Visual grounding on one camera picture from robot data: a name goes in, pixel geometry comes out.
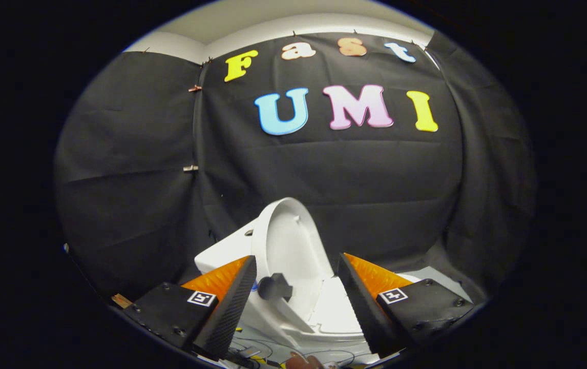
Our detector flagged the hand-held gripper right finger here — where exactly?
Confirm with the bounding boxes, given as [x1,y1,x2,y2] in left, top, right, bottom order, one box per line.
[337,253,475,358]

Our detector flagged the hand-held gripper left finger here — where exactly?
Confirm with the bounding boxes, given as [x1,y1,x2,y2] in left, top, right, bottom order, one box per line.
[124,255,257,361]

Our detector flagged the black round lid knob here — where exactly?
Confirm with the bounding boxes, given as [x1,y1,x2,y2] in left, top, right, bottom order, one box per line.
[258,273,294,302]

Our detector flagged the white toilet bowl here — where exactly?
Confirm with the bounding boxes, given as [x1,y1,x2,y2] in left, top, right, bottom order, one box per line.
[237,274,423,350]

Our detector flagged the white toilet tank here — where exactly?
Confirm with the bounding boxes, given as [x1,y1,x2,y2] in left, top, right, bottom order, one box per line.
[194,220,259,276]

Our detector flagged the black backdrop cloth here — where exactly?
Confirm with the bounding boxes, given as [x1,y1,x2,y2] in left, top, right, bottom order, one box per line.
[53,31,537,304]

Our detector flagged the black floor cables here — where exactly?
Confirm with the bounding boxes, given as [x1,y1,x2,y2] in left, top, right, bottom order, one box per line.
[224,336,372,368]

